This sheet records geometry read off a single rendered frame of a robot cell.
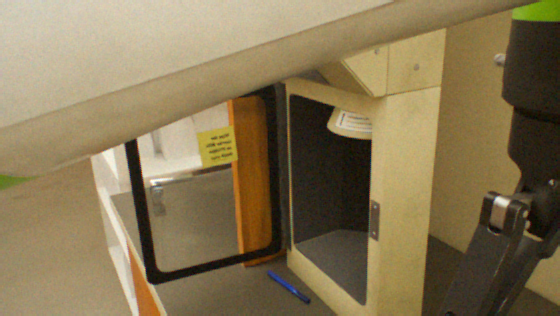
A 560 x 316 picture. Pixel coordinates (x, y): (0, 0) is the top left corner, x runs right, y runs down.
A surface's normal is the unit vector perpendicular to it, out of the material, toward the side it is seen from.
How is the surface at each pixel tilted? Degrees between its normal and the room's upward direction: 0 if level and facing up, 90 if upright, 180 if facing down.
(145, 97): 130
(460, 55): 90
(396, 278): 90
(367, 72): 90
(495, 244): 64
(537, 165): 91
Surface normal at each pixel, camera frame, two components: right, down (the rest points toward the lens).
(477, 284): -0.80, -0.23
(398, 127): 0.49, 0.29
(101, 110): 0.19, 0.83
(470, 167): -0.87, 0.20
